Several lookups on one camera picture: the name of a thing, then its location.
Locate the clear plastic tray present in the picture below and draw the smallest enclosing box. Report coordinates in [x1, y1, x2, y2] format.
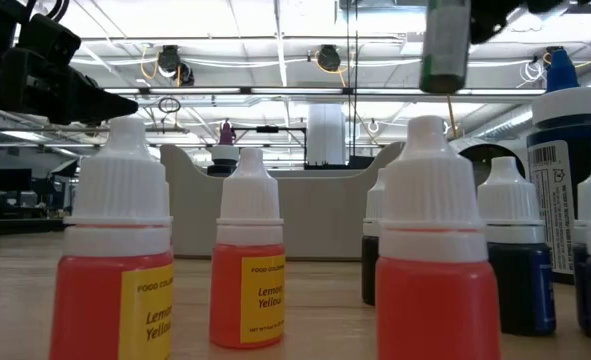
[158, 141, 407, 262]

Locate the yellow hanging cable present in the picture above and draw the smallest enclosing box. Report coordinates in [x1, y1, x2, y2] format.
[446, 93, 460, 140]

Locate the distant black rig frame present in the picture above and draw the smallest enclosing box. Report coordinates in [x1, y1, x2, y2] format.
[233, 125, 308, 169]

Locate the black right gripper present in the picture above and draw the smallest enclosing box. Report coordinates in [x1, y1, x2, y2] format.
[469, 0, 524, 45]

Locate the black computer monitor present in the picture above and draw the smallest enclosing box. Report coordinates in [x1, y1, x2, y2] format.
[0, 168, 34, 194]

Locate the large purple food coloring bottle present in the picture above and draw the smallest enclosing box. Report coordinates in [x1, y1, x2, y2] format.
[206, 118, 241, 177]

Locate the small lemon yellow coloring bottle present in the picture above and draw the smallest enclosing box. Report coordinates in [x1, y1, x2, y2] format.
[208, 146, 287, 350]
[48, 116, 175, 360]
[374, 115, 503, 360]

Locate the small blue food coloring bottle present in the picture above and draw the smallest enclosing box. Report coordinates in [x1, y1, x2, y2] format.
[476, 155, 558, 337]

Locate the black ceiling-hung device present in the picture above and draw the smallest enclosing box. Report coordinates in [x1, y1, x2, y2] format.
[316, 44, 343, 73]
[155, 44, 196, 87]

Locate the white room column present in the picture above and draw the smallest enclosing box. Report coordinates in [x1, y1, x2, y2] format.
[306, 103, 347, 167]

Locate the large green food coloring bottle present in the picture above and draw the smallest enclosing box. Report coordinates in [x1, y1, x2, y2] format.
[419, 0, 472, 95]

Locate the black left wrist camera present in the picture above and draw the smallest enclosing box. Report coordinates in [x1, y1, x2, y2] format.
[17, 12, 82, 69]

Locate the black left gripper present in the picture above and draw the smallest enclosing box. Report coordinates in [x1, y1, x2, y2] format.
[0, 47, 140, 126]

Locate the large blue food coloring bottle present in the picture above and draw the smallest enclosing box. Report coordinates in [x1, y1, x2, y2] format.
[526, 46, 591, 285]

